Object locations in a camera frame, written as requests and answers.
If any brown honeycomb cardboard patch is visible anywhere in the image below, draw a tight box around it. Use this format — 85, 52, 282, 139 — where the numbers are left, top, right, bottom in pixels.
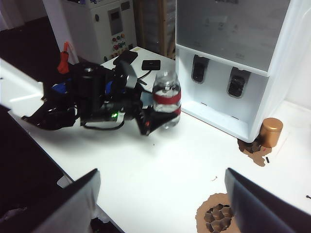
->
195, 193, 240, 233

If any white control cabinet with buttons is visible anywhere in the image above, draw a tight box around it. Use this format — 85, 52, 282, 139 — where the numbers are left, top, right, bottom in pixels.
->
60, 0, 138, 65

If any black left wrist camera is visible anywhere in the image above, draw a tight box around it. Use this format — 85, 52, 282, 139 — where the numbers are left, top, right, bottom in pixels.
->
114, 60, 138, 90

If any white flat panel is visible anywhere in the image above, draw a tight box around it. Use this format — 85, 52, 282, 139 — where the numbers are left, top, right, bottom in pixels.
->
0, 58, 44, 111

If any glass bottle with red belts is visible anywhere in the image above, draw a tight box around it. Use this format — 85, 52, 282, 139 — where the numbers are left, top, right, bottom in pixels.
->
152, 70, 182, 130

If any black flat device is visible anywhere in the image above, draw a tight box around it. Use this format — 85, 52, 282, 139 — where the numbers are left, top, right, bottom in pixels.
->
113, 50, 138, 66

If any gold brown canister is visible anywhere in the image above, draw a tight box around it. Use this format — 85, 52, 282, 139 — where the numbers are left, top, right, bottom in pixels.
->
259, 117, 284, 148

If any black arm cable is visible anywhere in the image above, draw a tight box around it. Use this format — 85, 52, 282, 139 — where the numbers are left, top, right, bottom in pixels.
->
81, 118, 126, 131

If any small black flat box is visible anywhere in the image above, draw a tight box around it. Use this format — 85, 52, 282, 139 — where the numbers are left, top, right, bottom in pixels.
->
142, 60, 161, 71

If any wooden crate with plastic film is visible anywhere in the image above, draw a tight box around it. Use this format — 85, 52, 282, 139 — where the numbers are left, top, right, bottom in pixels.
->
136, 0, 177, 60

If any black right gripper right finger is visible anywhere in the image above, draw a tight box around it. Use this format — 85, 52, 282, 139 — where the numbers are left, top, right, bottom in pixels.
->
224, 167, 311, 233

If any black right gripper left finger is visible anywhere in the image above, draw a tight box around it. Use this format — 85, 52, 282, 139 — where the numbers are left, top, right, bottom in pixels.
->
14, 168, 102, 233

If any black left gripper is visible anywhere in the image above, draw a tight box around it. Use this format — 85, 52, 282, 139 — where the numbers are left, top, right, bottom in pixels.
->
103, 80, 181, 136

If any red orange fabric object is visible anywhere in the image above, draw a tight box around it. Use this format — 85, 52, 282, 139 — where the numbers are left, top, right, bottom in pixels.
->
57, 41, 71, 75

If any white water dispenser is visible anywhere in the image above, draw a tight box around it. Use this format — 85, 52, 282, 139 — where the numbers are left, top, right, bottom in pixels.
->
175, 0, 311, 143

